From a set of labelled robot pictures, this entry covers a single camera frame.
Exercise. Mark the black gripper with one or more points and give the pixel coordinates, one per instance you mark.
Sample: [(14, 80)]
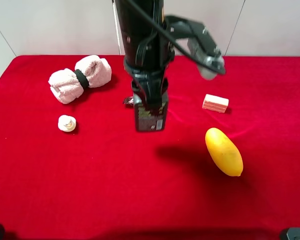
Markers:
[(156, 94)]

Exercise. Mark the dark grey pump bottle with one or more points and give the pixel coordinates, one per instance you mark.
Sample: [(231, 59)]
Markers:
[(150, 117)]

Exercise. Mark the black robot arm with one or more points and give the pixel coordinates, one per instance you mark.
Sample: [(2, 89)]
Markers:
[(147, 55)]

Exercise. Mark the dark snack bar wrapper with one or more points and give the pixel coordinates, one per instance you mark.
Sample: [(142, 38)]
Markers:
[(129, 101)]

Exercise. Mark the pink wafer block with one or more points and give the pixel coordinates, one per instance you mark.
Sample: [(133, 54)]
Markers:
[(215, 103)]

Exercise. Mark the black band on towel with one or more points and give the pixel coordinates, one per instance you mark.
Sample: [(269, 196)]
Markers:
[(82, 79)]

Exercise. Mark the rolled pink towel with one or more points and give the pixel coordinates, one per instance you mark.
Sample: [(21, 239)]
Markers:
[(65, 86)]

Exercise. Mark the white pole behind table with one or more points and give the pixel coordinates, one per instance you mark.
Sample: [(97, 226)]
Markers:
[(117, 27)]

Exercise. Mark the yellow mango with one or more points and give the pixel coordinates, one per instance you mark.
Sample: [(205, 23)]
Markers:
[(224, 152)]

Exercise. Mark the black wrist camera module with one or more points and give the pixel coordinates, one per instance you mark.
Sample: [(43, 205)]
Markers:
[(201, 47)]

